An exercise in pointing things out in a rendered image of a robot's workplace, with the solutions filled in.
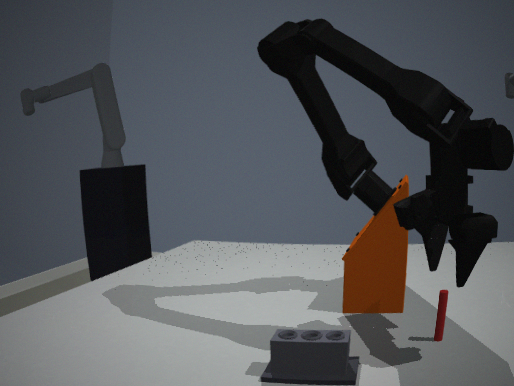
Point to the red peg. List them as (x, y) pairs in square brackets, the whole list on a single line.
[(441, 315)]

